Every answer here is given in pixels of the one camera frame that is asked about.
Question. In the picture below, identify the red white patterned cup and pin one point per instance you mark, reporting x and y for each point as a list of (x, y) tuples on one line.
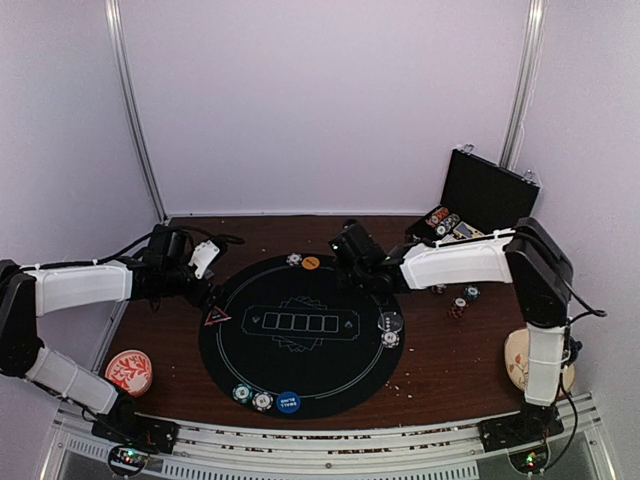
[(132, 371)]

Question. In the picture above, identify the aluminium frame post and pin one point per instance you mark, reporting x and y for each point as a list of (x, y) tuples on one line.
[(117, 37), (525, 84)]

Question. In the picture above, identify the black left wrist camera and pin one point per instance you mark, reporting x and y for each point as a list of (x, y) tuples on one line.
[(167, 248)]

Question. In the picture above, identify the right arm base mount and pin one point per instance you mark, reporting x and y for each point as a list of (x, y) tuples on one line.
[(524, 434)]

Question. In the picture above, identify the card deck in case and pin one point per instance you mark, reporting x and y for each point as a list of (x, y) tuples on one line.
[(464, 231)]

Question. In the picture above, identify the red triangular all-in marker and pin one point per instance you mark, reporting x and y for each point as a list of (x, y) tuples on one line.
[(214, 316)]

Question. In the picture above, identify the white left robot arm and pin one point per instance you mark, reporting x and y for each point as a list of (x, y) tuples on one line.
[(31, 292)]

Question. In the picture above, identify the blue small blind button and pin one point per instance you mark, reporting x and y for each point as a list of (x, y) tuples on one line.
[(288, 402)]

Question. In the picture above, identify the black poker chip case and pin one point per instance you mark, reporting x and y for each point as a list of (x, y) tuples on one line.
[(483, 194)]

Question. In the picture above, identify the red chip row in case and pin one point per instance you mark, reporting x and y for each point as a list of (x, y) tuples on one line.
[(435, 217)]

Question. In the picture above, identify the green chip row in case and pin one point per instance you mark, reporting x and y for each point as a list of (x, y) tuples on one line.
[(447, 224)]

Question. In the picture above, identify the aluminium frame post left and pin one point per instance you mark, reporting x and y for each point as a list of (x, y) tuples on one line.
[(117, 37)]

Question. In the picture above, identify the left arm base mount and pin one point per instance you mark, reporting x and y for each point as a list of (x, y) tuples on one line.
[(136, 438)]

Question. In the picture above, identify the yellow big blind button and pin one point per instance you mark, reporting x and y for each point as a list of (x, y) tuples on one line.
[(310, 263)]

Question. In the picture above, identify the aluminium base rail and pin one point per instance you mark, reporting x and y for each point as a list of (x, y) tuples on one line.
[(452, 450)]

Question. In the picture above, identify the round black poker mat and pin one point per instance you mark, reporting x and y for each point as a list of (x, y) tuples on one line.
[(293, 329)]

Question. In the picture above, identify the dark blue mug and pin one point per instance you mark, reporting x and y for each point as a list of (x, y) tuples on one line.
[(575, 346)]

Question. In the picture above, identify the aluminium frame post right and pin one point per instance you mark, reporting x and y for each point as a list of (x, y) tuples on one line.
[(525, 84)]

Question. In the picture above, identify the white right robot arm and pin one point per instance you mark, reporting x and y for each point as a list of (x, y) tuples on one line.
[(524, 256)]

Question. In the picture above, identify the round wooden coaster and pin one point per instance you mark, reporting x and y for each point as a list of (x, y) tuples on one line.
[(517, 362)]

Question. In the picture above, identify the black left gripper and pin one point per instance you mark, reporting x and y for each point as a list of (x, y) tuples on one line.
[(196, 297)]

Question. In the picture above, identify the blue white chip stack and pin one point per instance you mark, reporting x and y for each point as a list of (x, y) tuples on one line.
[(438, 289)]

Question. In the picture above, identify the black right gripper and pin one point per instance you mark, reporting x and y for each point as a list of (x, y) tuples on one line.
[(345, 280)]

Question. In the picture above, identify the brown poker chip stack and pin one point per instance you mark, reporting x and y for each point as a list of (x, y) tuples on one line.
[(457, 307)]

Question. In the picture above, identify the clear round dealer button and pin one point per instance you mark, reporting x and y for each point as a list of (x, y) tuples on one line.
[(390, 321)]

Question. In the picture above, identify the green poker chip stack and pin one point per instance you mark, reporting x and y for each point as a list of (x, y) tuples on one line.
[(471, 292)]

